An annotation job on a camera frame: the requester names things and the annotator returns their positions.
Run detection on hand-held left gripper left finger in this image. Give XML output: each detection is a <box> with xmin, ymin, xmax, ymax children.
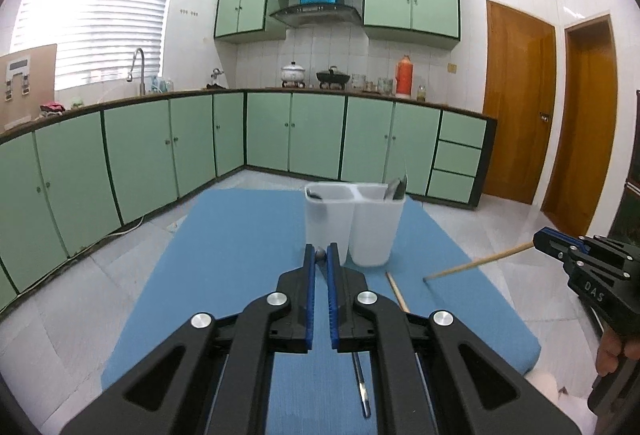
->
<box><xmin>60</xmin><ymin>244</ymin><xmax>317</xmax><ymax>435</ymax></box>

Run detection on orange thermos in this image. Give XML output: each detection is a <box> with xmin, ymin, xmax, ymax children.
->
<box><xmin>395</xmin><ymin>55</ymin><xmax>414</xmax><ymax>98</ymax></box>

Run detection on white double utensil holder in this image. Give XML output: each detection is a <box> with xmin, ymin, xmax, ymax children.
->
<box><xmin>304</xmin><ymin>182</ymin><xmax>407</xmax><ymax>267</ymax></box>

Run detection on white window blinds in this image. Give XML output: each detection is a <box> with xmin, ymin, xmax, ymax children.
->
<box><xmin>10</xmin><ymin>0</ymin><xmax>182</xmax><ymax>91</ymax></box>

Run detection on steel kitchen faucet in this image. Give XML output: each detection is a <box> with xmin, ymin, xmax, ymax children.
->
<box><xmin>126</xmin><ymin>48</ymin><xmax>147</xmax><ymax>96</ymax></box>

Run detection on dark wooden cabinet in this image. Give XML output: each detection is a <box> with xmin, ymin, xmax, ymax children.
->
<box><xmin>612</xmin><ymin>90</ymin><xmax>640</xmax><ymax>256</ymax></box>

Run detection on blue tablecloth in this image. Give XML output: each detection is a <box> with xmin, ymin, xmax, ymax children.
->
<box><xmin>100</xmin><ymin>188</ymin><xmax>542</xmax><ymax>435</ymax></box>

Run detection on white cooking pot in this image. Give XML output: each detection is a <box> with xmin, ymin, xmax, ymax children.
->
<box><xmin>280</xmin><ymin>61</ymin><xmax>307</xmax><ymax>88</ymax></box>

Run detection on green base cabinets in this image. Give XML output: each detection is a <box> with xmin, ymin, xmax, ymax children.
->
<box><xmin>0</xmin><ymin>88</ymin><xmax>498</xmax><ymax>316</ymax></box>

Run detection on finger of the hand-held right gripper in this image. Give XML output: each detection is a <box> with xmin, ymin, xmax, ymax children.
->
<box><xmin>534</xmin><ymin>227</ymin><xmax>640</xmax><ymax>261</ymax></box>
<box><xmin>534</xmin><ymin>237</ymin><xmax>632</xmax><ymax>283</ymax></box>

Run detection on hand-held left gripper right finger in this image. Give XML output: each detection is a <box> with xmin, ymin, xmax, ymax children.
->
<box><xmin>326</xmin><ymin>242</ymin><xmax>601</xmax><ymax>435</ymax></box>

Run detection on cardboard box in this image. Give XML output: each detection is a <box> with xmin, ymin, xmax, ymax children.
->
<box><xmin>0</xmin><ymin>44</ymin><xmax>58</xmax><ymax>131</ymax></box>

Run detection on wooden door with handle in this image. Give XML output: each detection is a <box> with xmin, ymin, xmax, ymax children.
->
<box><xmin>482</xmin><ymin>0</ymin><xmax>557</xmax><ymax>206</ymax></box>

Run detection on person's right hand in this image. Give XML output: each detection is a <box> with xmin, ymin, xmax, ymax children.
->
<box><xmin>596</xmin><ymin>329</ymin><xmax>626</xmax><ymax>377</ymax></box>

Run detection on plain wooden door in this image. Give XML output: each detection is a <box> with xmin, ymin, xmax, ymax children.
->
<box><xmin>540</xmin><ymin>14</ymin><xmax>618</xmax><ymax>241</ymax></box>

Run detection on black wok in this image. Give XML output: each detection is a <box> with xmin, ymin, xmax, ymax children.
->
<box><xmin>316</xmin><ymin>66</ymin><xmax>351</xmax><ymax>89</ymax></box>

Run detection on small silver spoon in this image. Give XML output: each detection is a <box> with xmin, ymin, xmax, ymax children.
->
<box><xmin>314</xmin><ymin>247</ymin><xmax>372</xmax><ymax>419</ymax></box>

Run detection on wooden chopstick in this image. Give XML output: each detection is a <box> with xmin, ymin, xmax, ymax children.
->
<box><xmin>385</xmin><ymin>271</ymin><xmax>411</xmax><ymax>314</ymax></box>
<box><xmin>423</xmin><ymin>242</ymin><xmax>536</xmax><ymax>282</ymax></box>

